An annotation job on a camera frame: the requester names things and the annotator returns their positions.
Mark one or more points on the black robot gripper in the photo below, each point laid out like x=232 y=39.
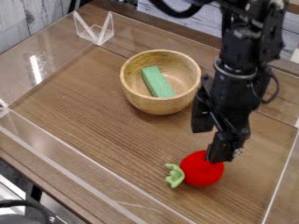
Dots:
x=223 y=103

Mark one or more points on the red plush tomato toy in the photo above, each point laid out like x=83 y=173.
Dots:
x=195 y=171

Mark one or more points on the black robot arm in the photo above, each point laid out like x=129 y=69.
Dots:
x=251 y=34

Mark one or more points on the green rectangular block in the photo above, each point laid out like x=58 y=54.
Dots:
x=156 y=82

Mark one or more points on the wooden bowl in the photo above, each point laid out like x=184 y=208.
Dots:
x=180 y=71

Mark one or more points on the clear acrylic table barrier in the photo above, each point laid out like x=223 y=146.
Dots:
x=97 y=156

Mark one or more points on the black metal bracket with bolt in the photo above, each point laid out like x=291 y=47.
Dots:
x=38 y=212

